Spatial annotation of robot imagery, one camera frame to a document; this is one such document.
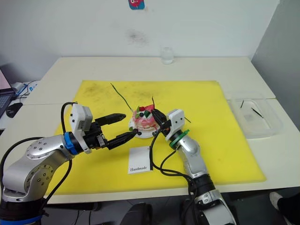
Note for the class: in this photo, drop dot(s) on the pink and blue wall sticker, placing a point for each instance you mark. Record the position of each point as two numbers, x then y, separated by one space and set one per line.
136 4

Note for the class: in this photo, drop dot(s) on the clear glass jar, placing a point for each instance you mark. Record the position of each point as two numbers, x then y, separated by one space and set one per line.
167 56

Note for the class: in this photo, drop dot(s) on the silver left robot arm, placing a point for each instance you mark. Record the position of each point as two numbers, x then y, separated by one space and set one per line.
35 161

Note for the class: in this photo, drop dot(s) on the clear plastic tray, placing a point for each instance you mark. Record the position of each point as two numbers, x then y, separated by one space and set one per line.
257 126

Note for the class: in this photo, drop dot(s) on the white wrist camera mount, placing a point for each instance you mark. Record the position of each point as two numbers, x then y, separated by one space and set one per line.
78 117
176 123

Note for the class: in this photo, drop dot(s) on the yellow foam mat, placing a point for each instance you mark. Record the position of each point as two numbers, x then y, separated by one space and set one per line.
211 140

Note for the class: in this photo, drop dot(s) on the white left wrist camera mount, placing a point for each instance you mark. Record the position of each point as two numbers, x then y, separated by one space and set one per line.
78 117

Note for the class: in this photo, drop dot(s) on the black computer mouse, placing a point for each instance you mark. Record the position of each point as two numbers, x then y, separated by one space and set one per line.
14 109

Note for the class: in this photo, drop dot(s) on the white and black shoe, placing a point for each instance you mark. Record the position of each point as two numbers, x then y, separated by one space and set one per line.
284 206

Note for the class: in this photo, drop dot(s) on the blue and white box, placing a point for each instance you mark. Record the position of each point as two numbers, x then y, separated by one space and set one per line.
27 87

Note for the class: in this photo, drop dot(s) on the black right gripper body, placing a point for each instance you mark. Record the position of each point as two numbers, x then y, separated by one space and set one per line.
164 127

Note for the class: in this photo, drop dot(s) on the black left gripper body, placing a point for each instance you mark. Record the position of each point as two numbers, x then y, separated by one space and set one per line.
93 138

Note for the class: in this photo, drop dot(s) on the pink fruit-topped cake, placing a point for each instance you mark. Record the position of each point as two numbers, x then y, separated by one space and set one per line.
145 118

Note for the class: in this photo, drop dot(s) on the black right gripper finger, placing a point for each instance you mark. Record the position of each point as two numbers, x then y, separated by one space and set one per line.
157 120
159 114

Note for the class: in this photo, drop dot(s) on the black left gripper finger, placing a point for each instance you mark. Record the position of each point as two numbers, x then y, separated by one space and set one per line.
112 117
122 138

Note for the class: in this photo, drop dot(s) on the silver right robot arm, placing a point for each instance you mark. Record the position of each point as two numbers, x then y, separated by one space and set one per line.
192 152

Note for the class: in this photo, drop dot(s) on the long thin green candle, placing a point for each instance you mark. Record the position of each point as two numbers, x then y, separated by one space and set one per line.
120 96

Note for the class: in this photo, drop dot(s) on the white Handmade matchbox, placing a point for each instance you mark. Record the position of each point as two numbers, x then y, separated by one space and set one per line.
139 160

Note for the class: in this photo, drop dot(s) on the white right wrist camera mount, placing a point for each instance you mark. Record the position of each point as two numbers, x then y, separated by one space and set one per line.
176 123

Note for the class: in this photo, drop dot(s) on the dark laptop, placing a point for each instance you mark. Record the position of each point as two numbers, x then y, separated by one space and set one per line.
4 97

